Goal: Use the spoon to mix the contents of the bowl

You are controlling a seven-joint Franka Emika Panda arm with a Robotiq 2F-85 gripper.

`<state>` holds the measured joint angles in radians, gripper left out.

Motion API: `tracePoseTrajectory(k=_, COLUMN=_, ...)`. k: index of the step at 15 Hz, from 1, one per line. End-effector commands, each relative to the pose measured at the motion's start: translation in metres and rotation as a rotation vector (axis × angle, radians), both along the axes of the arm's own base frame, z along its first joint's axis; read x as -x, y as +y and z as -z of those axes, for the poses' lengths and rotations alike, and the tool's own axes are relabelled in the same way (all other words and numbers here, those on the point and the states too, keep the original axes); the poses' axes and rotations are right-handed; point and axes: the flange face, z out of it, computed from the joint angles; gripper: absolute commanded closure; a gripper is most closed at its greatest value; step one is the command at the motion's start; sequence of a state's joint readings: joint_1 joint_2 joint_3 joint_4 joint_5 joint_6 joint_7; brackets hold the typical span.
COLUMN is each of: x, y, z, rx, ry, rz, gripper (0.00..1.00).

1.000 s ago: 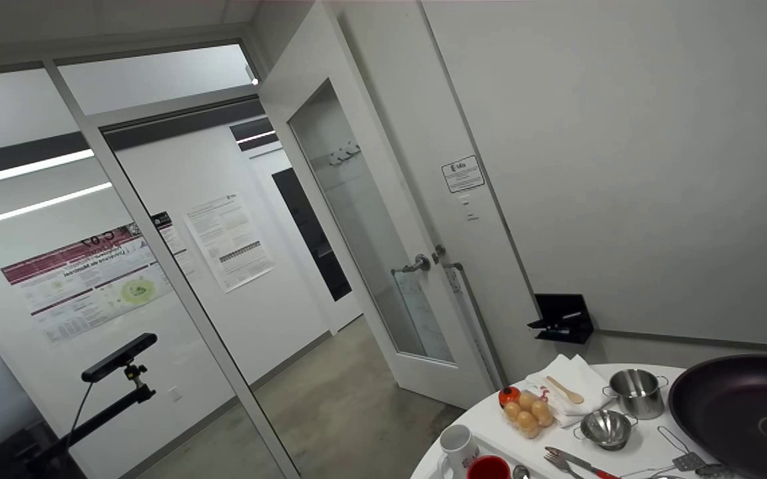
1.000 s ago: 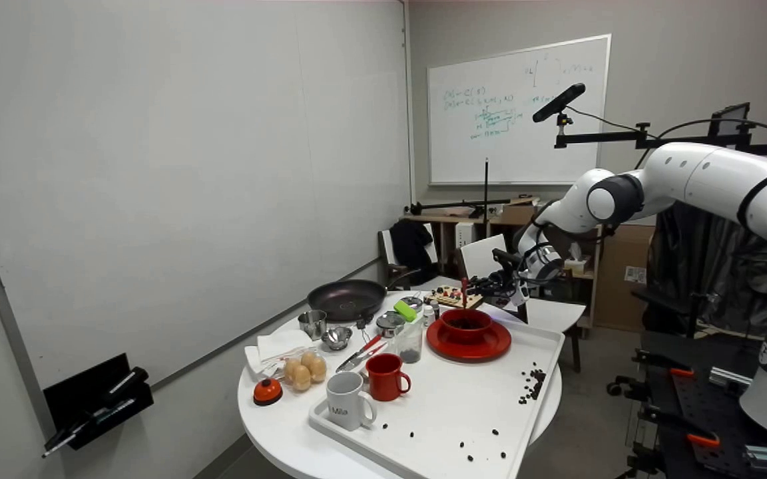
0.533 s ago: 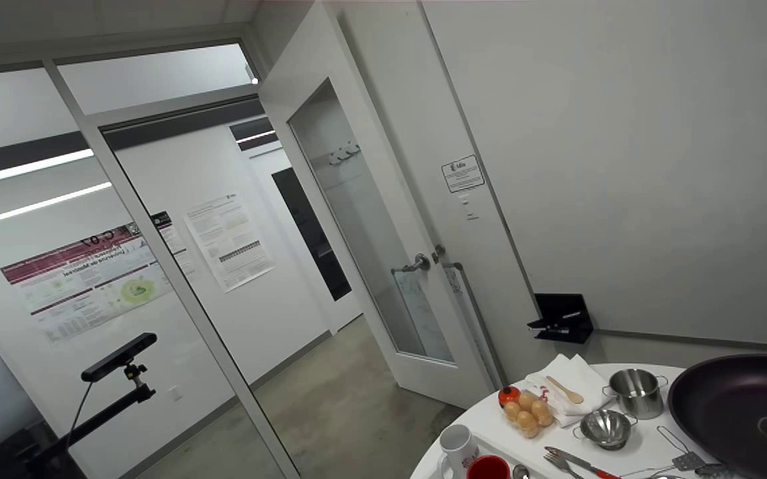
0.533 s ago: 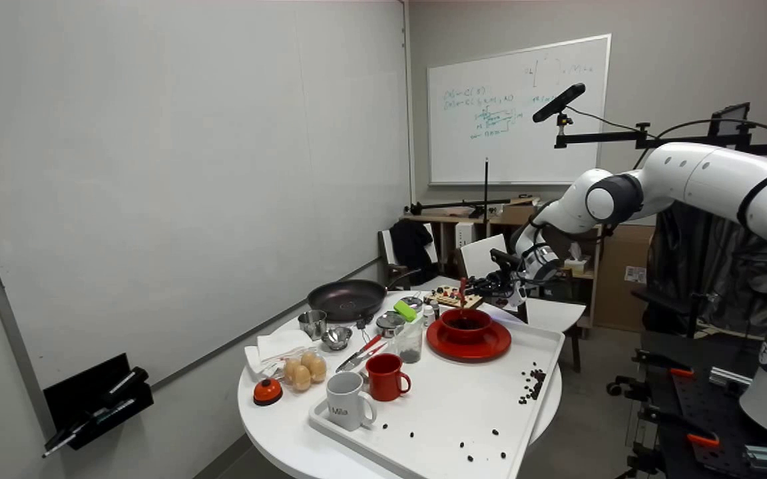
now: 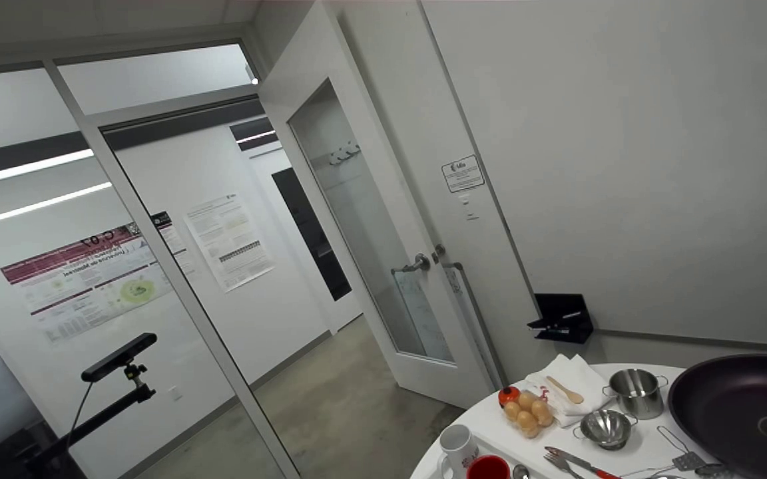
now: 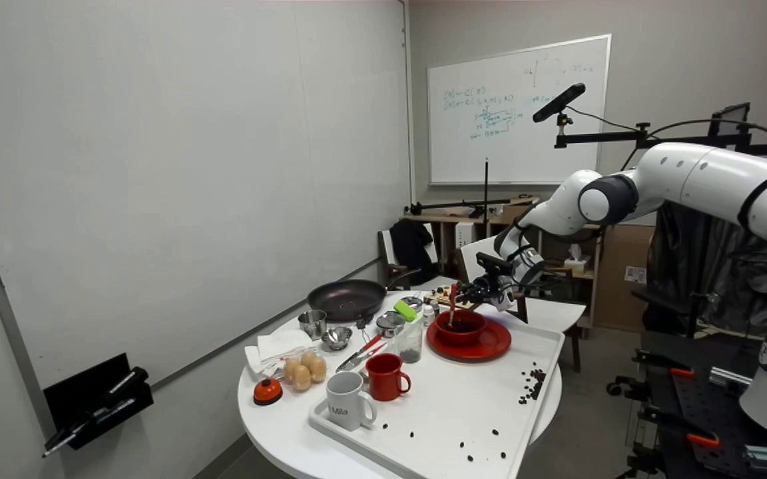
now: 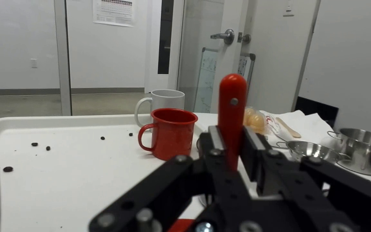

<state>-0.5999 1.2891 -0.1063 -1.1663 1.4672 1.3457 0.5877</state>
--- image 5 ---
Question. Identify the small wooden spoon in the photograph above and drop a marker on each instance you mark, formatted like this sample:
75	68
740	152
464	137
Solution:
564	389

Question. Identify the small steel bowl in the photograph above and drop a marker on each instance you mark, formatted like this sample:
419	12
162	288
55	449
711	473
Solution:
604	430

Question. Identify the white door with glass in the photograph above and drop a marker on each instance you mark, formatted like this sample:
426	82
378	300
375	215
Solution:
358	223

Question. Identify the dark corridor door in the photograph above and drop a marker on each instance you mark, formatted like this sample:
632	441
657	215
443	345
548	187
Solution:
312	232

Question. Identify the small white door sign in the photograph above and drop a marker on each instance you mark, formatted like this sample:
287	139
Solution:
464	171

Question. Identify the small orange round toy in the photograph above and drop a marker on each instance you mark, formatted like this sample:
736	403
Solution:
508	394

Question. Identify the white ceramic mug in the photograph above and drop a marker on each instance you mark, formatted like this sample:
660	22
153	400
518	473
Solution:
459	442

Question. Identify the white folded napkin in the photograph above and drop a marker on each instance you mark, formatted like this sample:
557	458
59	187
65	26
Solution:
577	374

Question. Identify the red enamel mug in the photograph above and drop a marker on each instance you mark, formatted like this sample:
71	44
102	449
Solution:
488	469

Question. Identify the small steel round cup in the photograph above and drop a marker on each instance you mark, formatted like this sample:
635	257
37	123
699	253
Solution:
523	473

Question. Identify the small steel pot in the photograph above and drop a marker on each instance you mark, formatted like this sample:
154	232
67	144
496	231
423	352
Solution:
635	389

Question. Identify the steel spatula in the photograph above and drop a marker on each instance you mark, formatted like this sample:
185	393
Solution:
687	462

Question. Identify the black frying pan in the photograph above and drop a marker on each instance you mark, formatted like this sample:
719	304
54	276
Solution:
744	417

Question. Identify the white paper wall notice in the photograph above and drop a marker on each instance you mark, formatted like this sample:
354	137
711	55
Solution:
226	239

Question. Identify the black wall marker holder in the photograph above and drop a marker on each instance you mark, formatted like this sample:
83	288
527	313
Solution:
564	318

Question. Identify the black stereo camera bar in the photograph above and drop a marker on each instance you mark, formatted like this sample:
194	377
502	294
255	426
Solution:
118	358

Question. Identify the maroon header wall poster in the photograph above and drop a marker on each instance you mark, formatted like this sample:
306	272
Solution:
79	276

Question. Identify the black camera stand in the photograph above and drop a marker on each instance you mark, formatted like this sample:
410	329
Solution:
90	422

